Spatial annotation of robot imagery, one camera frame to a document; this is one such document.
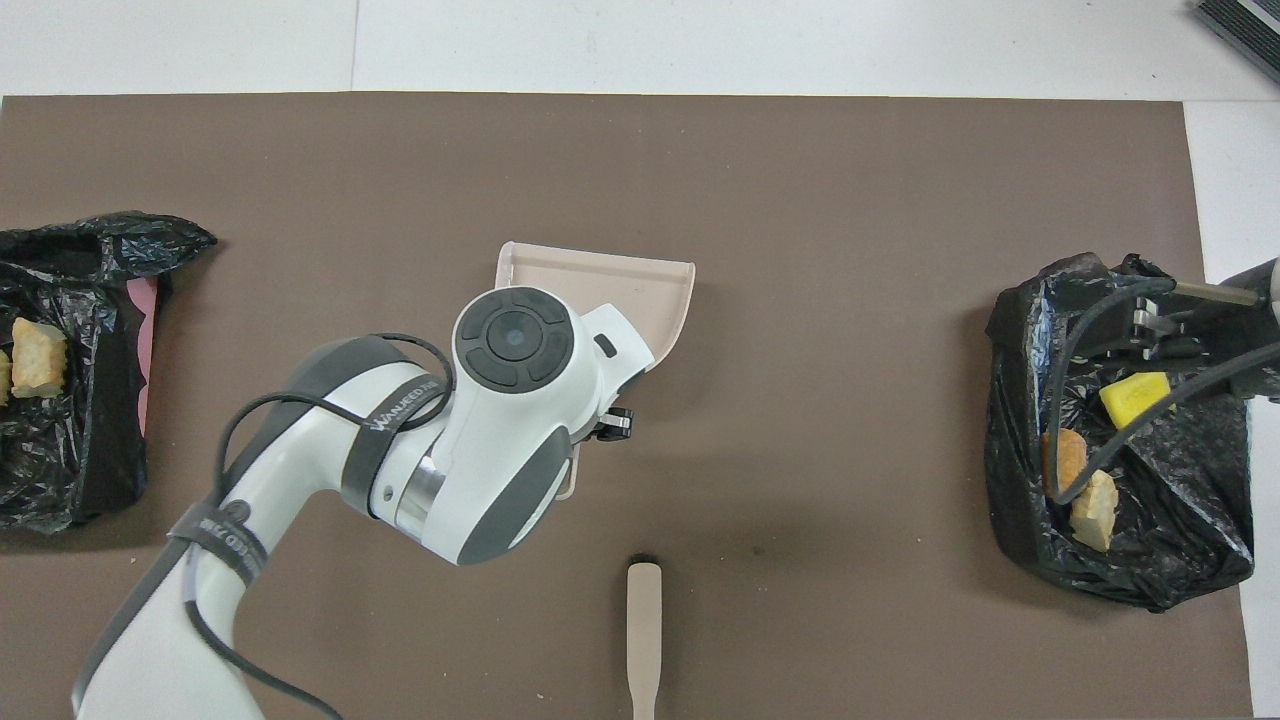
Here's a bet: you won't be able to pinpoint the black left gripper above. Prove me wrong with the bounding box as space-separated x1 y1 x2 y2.
570 406 635 449

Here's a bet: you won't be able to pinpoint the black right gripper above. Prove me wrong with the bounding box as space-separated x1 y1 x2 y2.
1130 290 1251 363

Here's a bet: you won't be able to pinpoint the yellow sponge piece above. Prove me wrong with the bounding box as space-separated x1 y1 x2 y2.
1098 371 1178 426

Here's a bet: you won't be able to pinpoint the beige plastic dustpan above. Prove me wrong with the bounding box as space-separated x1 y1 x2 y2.
497 241 697 501

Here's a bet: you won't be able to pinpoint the brown round bread roll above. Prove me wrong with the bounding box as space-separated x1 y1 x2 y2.
1041 428 1089 496

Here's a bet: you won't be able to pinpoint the orange white striped bread piece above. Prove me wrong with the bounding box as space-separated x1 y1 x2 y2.
1068 468 1121 553

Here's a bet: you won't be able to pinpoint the beige brush black bristles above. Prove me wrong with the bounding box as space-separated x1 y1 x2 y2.
626 553 664 720

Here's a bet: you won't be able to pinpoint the large beige crumbly chunk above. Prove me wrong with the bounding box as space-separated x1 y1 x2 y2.
10 317 69 399

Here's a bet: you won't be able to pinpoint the black trash bag liner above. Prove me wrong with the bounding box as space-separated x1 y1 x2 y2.
985 252 1256 613
0 212 218 533

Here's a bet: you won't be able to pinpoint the pink plastic bin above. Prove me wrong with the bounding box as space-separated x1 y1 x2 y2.
124 278 161 436

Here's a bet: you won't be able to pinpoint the brown table mat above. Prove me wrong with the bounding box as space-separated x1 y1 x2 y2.
0 92 1253 720

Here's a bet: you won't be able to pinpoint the dark ribbed object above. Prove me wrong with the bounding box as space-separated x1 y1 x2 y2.
1193 0 1280 86

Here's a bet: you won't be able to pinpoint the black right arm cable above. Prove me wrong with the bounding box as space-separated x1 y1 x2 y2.
1045 277 1280 504

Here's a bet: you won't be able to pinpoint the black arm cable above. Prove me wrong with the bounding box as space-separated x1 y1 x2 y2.
1045 277 1280 504
180 332 456 720

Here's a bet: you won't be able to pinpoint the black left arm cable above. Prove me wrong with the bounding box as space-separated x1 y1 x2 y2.
180 332 456 720

